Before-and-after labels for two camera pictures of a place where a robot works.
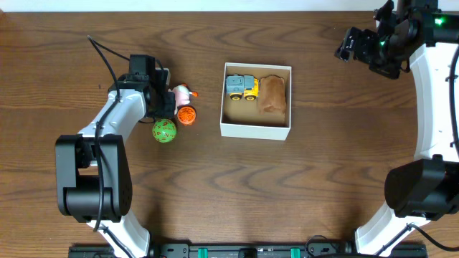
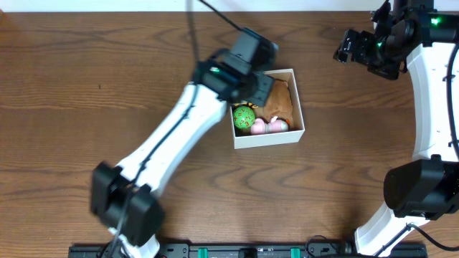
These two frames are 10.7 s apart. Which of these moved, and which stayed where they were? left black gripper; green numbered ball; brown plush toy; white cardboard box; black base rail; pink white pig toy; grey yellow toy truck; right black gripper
Moved: green numbered ball; left black gripper; pink white pig toy; white cardboard box; grey yellow toy truck
Stayed: brown plush toy; right black gripper; black base rail
